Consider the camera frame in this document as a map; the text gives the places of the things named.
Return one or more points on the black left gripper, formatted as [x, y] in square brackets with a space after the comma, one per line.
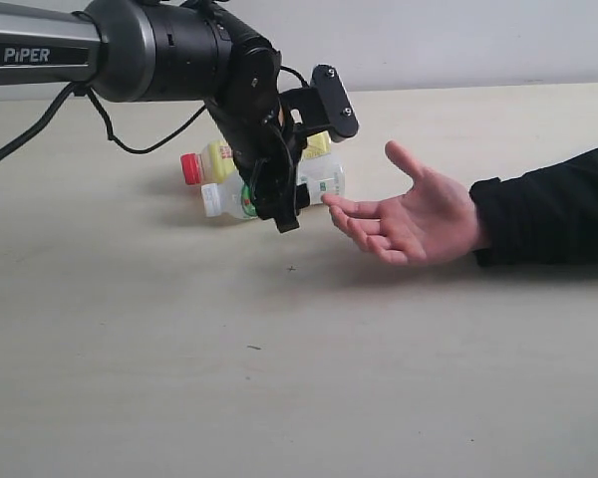
[266, 151]

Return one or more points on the white green label bottle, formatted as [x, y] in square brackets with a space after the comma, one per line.
[322, 174]

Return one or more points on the black sleeved forearm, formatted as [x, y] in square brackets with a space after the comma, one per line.
[547, 216]

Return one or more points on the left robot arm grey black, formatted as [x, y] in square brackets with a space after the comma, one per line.
[153, 51]

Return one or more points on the yellow bottle red cap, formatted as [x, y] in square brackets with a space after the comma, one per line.
[214, 163]

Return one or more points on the person's open bare hand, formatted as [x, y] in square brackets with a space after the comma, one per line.
[434, 222]

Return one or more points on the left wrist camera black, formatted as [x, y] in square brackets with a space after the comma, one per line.
[322, 105]

